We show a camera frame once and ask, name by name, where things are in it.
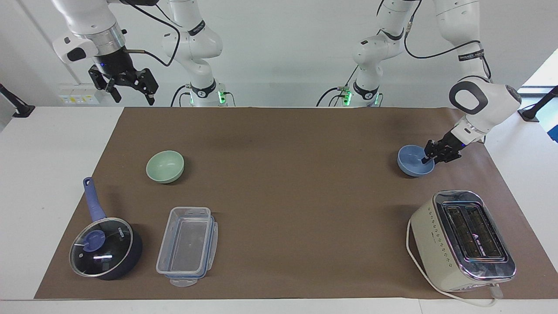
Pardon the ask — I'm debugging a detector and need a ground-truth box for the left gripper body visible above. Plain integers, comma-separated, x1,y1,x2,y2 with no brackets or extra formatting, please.
440,130,470,154

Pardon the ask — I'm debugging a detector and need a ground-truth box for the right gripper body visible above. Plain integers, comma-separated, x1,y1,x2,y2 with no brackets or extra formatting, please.
93,45,140,83

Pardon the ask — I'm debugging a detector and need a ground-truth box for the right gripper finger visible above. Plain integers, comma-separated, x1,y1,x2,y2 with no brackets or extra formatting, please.
88,65,122,104
130,68,159,106

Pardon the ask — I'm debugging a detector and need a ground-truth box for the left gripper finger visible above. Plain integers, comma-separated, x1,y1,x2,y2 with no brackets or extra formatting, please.
436,150,463,164
421,140,443,165

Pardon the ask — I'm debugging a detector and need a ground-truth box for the blue bowl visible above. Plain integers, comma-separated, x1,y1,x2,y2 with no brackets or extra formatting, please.
397,145,436,177

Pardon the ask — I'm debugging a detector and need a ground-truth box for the green bowl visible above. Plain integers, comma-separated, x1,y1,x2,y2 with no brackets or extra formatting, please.
146,150,185,184

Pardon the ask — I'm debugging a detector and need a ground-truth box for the black stand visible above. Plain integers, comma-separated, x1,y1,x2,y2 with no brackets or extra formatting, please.
0,83,36,119
517,85,558,123

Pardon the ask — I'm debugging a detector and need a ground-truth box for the cream toaster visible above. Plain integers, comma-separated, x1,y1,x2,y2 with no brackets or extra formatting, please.
410,190,517,293

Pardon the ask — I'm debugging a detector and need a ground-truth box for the blue saucepan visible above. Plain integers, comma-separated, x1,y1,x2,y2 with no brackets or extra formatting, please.
69,177,143,281

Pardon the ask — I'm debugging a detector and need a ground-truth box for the glass lid with blue knob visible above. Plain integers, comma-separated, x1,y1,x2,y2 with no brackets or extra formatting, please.
69,217,134,278

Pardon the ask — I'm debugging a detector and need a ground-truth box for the clear plastic container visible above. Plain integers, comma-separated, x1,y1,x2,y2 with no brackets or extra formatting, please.
156,206,219,288

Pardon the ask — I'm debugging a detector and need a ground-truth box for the black cable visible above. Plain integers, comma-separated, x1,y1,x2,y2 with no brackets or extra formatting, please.
123,0,182,68
403,0,493,82
170,84,192,108
316,65,360,108

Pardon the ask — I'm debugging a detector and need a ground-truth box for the white wall socket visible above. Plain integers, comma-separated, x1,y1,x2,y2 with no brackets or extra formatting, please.
58,83,101,106

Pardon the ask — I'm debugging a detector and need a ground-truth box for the white toaster cable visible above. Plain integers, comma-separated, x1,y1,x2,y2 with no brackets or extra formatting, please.
406,218,504,307

